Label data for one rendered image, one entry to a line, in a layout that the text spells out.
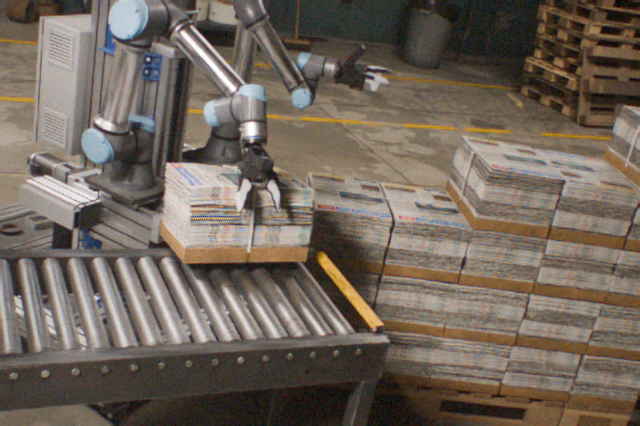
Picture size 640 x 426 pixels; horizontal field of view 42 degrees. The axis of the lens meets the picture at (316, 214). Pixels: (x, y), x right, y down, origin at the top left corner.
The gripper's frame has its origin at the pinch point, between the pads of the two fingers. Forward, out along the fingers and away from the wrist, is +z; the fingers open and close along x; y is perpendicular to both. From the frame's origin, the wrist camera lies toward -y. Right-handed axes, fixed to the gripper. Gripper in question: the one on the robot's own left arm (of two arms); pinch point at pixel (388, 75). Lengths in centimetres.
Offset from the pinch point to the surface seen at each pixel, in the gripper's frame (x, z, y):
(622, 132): -6, 93, 5
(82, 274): 127, -70, 27
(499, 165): 32, 45, 13
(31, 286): 139, -78, 25
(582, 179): 24, 76, 14
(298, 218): 94, -18, 15
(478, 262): 41, 47, 48
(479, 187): 34, 40, 21
